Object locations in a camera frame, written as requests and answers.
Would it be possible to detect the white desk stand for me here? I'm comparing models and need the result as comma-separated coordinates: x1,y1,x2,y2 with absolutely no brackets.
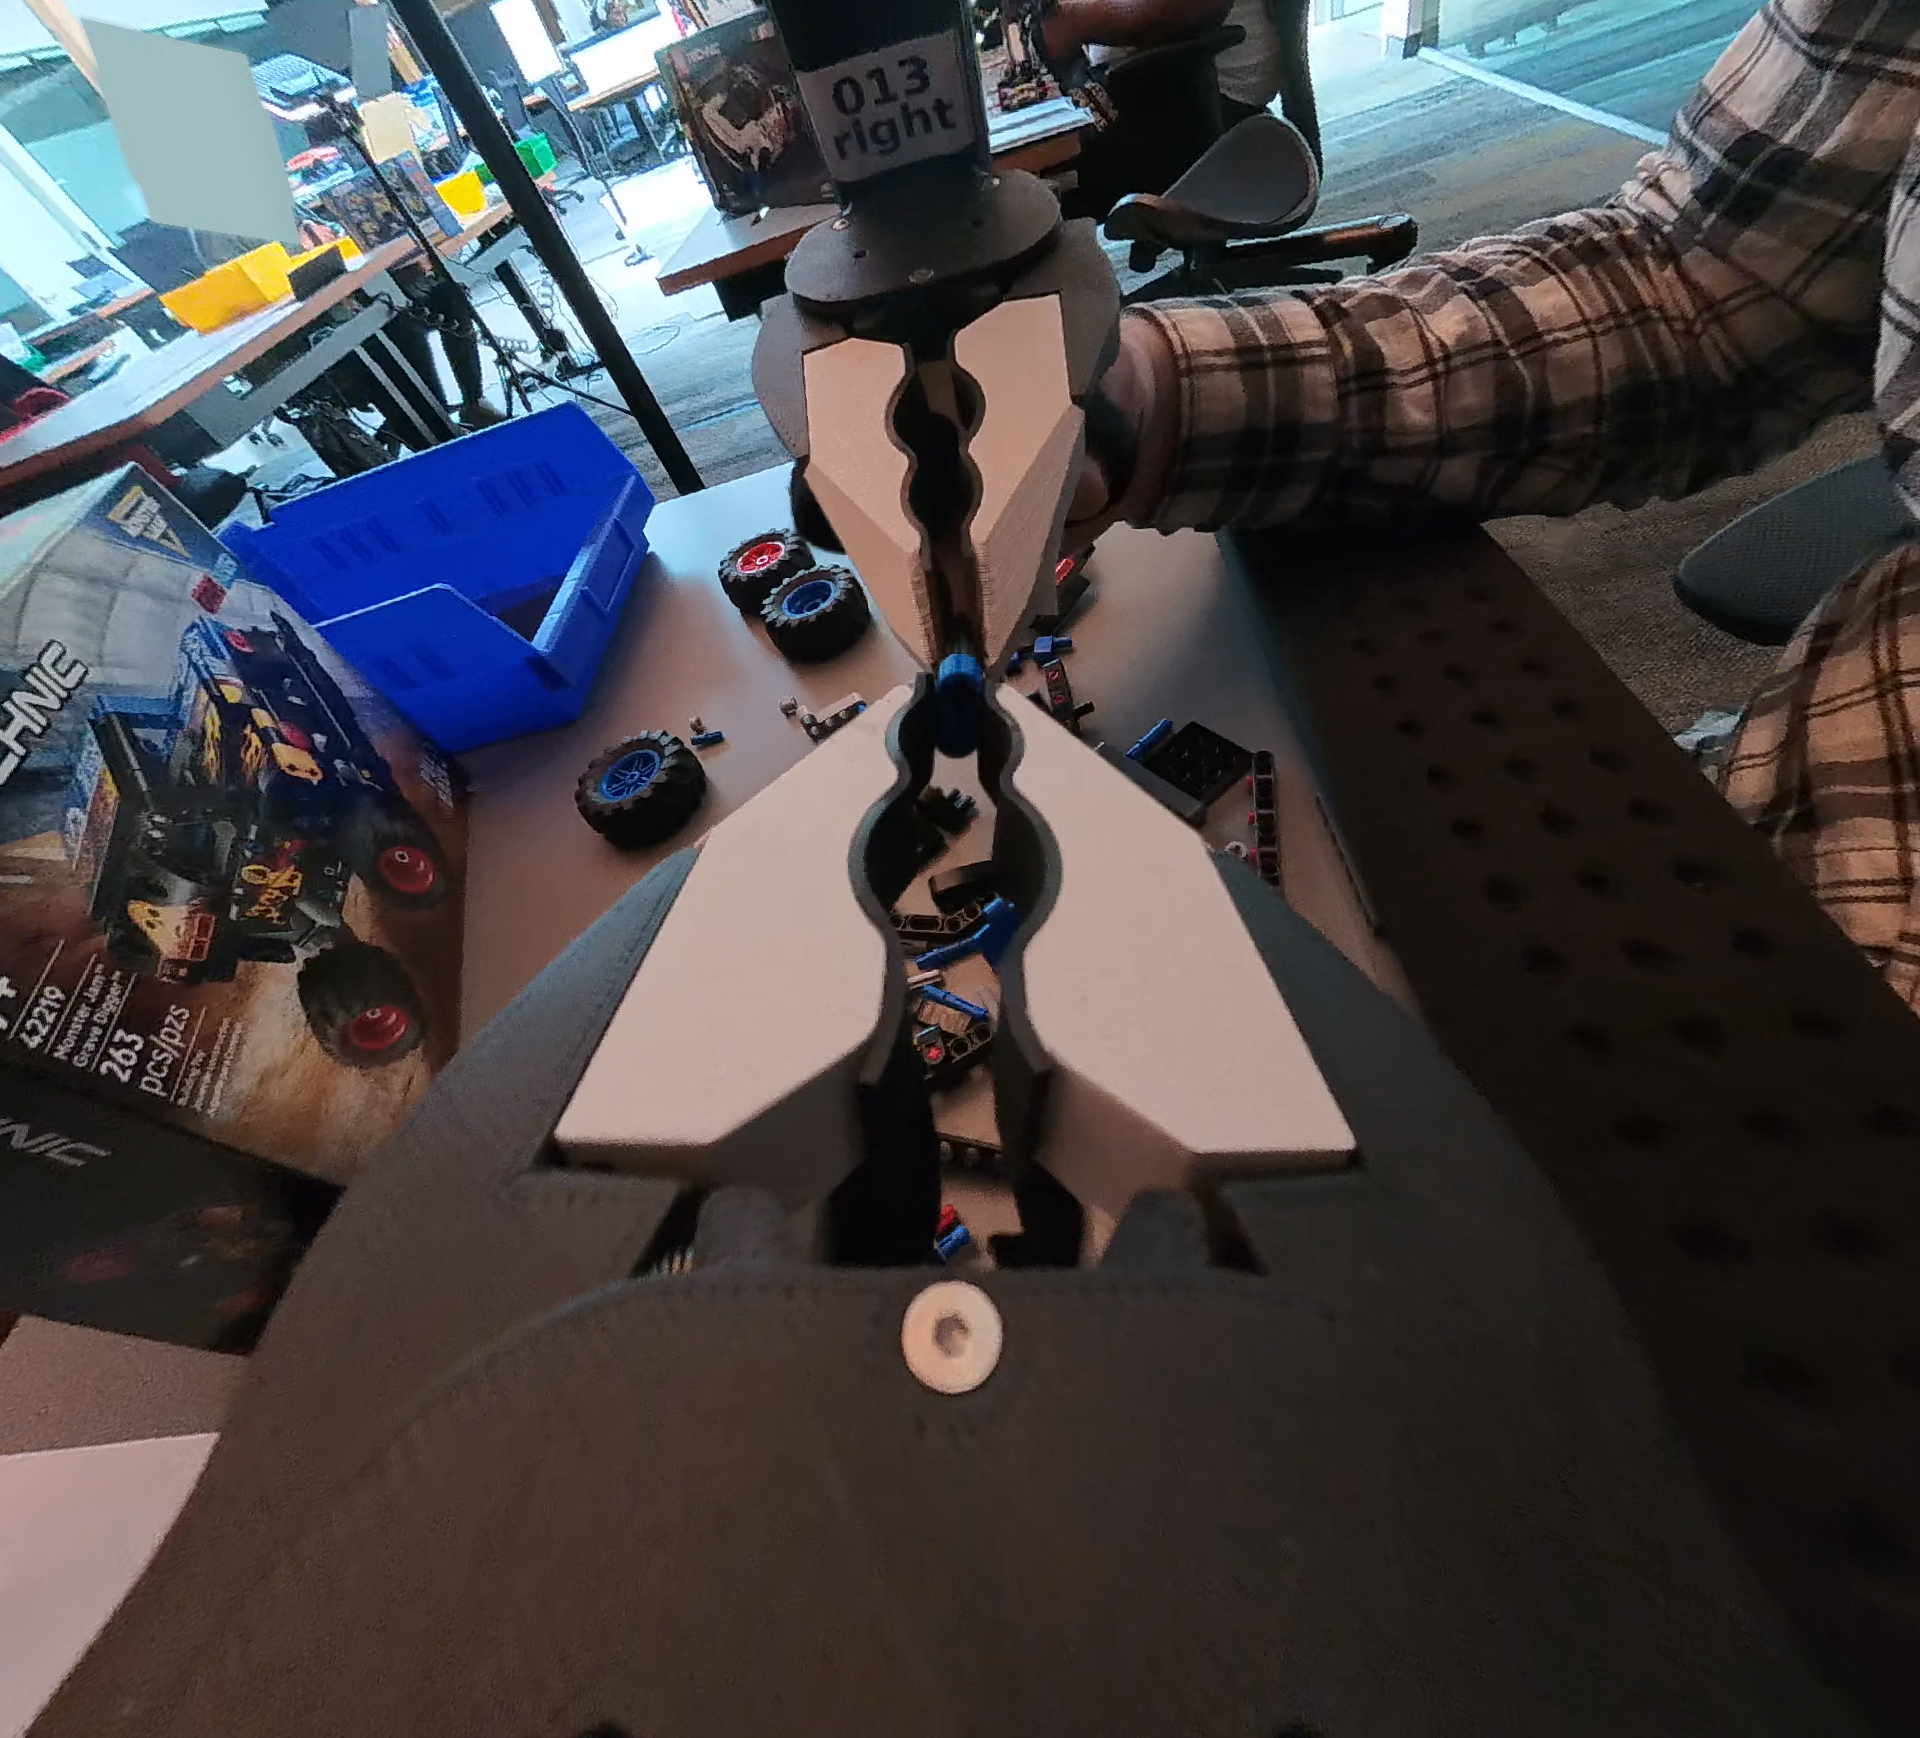
0,1313,338,1738

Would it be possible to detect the monster truck toy set box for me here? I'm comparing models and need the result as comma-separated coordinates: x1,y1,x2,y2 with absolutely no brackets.
0,461,475,1351

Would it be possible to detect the long background workbench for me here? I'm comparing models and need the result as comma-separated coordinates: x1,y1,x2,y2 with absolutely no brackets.
0,239,453,496

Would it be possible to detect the black perforated board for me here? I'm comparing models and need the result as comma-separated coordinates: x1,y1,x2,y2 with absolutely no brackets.
1230,524,1920,1738

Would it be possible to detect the yellow bin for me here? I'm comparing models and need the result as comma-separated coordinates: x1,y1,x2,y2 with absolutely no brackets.
156,239,303,337

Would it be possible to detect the black wheel red rim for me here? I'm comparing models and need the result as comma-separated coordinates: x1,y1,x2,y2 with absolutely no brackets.
714,526,819,619

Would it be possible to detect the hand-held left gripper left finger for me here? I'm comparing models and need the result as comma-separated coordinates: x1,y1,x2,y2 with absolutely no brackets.
552,688,938,1261

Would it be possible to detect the black saddle stool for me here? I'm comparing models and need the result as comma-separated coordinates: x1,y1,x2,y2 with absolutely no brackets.
1104,111,1424,307

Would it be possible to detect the blue toy frame piece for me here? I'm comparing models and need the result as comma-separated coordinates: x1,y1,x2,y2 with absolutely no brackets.
919,651,999,761

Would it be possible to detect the blue plastic bin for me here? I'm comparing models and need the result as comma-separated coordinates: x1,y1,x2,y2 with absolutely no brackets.
221,399,663,757

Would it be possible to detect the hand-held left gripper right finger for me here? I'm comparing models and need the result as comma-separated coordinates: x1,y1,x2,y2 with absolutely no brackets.
990,688,1362,1261

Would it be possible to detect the brown background table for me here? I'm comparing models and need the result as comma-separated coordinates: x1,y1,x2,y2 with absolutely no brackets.
655,104,1099,317

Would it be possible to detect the grey desk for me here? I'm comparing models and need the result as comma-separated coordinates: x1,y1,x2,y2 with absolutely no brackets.
451,464,1412,1021

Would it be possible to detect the person's right forearm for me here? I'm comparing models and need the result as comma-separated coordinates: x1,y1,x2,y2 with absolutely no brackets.
1111,0,1920,547

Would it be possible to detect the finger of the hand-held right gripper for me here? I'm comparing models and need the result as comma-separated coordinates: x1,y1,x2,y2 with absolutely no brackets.
960,287,1094,672
798,329,968,667

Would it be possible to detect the person's plaid clothed body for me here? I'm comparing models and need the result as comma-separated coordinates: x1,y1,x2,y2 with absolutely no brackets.
1716,539,1920,1021

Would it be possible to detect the black grille toy panel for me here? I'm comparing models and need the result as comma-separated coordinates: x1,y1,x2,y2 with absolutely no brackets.
1135,716,1286,833

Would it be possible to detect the black metal pole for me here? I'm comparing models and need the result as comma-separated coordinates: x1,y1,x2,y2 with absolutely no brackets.
277,0,711,498

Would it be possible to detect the grey office chair seat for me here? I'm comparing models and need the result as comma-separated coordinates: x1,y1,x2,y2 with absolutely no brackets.
1669,442,1920,652

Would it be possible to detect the dark printed box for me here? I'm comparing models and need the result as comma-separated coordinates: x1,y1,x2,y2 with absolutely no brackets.
660,15,829,217

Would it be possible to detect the black wheel blue rim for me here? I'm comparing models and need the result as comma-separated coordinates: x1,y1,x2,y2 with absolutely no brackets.
756,560,878,667
575,729,717,857

